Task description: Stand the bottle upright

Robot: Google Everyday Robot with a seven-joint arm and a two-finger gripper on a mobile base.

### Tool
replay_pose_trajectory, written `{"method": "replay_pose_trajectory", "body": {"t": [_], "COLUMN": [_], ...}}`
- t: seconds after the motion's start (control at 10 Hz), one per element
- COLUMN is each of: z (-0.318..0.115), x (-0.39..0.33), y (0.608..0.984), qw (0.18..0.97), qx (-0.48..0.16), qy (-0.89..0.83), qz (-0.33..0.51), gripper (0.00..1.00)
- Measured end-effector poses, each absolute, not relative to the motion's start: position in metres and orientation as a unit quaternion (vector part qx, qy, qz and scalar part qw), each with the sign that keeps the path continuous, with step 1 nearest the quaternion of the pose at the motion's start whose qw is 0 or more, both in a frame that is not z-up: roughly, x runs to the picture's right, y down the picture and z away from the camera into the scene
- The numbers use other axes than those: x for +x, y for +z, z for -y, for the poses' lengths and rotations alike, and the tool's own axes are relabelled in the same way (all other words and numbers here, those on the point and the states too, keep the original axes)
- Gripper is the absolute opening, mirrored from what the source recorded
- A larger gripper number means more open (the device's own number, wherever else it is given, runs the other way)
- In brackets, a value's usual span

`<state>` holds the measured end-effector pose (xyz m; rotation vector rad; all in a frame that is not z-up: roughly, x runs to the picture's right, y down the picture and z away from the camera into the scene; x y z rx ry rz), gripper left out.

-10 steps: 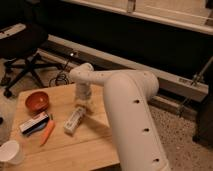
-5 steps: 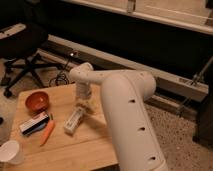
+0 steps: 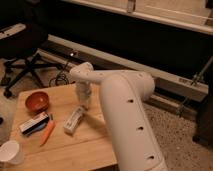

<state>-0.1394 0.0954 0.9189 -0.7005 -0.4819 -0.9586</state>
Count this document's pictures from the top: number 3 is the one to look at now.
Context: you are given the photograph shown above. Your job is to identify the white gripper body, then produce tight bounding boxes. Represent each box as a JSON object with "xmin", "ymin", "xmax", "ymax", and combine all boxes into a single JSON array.
[{"xmin": 76, "ymin": 82, "xmax": 92, "ymax": 110}]

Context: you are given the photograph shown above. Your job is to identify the white plastic bottle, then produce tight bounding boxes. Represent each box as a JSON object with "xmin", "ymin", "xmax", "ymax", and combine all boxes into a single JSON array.
[{"xmin": 63, "ymin": 106, "xmax": 85, "ymax": 134}]

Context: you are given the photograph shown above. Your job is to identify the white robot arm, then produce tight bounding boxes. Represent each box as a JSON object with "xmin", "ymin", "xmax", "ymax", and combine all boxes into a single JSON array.
[{"xmin": 70, "ymin": 62, "xmax": 168, "ymax": 171}]

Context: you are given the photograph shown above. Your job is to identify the red-brown bowl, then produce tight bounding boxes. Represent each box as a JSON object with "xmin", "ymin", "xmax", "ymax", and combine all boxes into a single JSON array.
[{"xmin": 25, "ymin": 91, "xmax": 49, "ymax": 113}]

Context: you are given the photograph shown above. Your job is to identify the orange carrot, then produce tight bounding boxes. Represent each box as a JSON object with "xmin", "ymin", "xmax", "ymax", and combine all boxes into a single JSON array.
[{"xmin": 40, "ymin": 115, "xmax": 55, "ymax": 146}]

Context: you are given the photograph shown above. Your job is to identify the black office chair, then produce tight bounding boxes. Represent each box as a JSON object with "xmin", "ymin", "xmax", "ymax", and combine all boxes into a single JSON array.
[{"xmin": 0, "ymin": 23, "xmax": 62, "ymax": 98}]

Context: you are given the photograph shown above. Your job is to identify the white paper cup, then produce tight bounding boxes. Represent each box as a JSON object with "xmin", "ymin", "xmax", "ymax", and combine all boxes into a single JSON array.
[{"xmin": 0, "ymin": 140, "xmax": 24, "ymax": 165}]

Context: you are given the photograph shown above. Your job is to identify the long white metal rail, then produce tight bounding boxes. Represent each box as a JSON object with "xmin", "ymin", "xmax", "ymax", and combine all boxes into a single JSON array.
[{"xmin": 39, "ymin": 35, "xmax": 209, "ymax": 102}]

